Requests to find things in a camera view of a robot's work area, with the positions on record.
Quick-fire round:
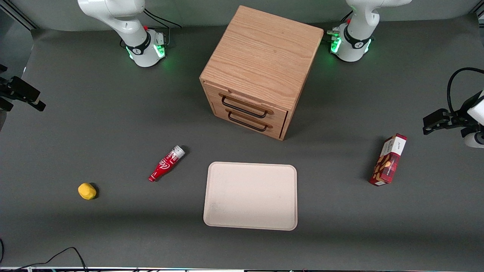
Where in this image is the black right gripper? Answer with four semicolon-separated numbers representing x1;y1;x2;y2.
0;76;47;112

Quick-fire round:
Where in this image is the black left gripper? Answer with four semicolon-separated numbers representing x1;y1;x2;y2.
422;91;484;136

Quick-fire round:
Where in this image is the wooden drawer with handle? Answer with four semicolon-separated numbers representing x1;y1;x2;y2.
210;101;287;140
203;83;289;127

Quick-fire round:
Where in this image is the black metal drawer handle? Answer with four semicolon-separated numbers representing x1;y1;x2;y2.
226;109;273;132
221;94;274;119

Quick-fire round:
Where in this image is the wooden drawer cabinet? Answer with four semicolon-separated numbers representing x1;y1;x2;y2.
199;5;325;141

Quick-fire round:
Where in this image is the red cookie box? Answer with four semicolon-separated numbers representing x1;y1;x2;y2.
369;133;408;187

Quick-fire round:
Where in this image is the yellow lemon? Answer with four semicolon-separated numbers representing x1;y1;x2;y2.
78;183;97;200

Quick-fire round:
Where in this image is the red cola bottle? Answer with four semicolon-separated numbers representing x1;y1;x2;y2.
148;145;186;183

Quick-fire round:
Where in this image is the beige plastic tray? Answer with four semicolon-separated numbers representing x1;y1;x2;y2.
203;162;298;231

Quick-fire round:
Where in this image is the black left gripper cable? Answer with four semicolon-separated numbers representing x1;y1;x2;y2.
447;67;484;114

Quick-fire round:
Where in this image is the aluminium frame rail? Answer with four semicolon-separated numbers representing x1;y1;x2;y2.
0;0;38;31

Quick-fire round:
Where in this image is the black arm base cable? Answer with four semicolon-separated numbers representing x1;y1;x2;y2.
143;8;182;46

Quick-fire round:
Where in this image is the black cable on floor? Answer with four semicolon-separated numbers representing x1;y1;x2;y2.
0;239;88;272

